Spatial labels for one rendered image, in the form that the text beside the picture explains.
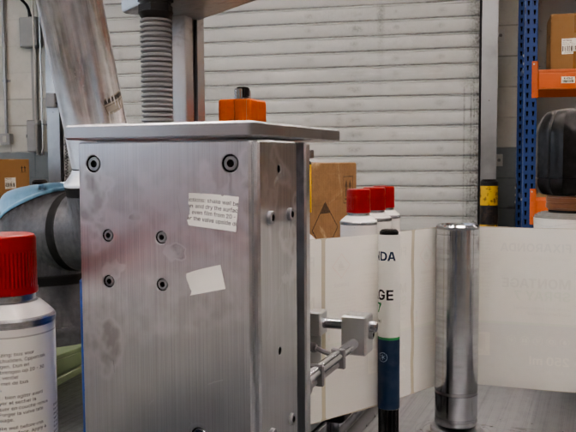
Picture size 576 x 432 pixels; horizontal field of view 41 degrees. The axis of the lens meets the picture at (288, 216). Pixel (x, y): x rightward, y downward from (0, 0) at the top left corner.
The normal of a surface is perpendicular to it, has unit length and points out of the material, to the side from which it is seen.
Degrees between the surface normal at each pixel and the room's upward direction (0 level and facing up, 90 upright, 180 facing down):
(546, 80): 90
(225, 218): 90
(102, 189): 90
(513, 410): 0
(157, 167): 90
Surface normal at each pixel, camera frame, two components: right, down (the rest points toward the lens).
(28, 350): 0.67, 0.05
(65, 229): -0.42, 0.00
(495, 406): 0.00, -1.00
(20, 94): -0.22, 0.07
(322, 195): 0.85, 0.04
